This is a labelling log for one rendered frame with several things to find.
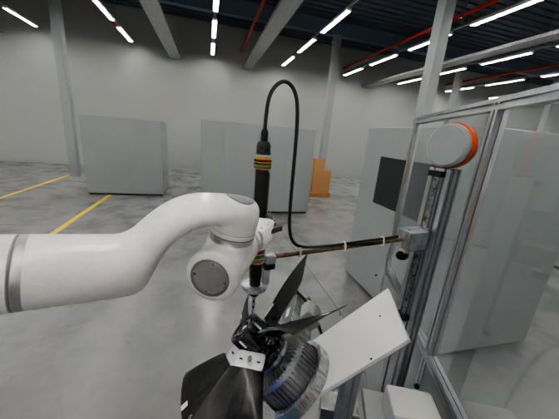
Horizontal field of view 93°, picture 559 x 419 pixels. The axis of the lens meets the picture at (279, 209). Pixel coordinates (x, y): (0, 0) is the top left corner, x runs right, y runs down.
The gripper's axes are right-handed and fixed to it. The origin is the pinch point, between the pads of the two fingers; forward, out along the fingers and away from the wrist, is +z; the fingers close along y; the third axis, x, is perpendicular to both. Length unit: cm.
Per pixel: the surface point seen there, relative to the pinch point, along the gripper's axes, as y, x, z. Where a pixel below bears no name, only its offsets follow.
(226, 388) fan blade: -4.1, -47.2, -9.9
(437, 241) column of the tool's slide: 61, -12, 38
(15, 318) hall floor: -252, -165, 106
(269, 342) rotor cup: 4.1, -45.4, 8.0
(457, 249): 70, -16, 41
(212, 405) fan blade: -6, -49, -14
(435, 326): 70, -51, 41
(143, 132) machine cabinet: -439, 0, 566
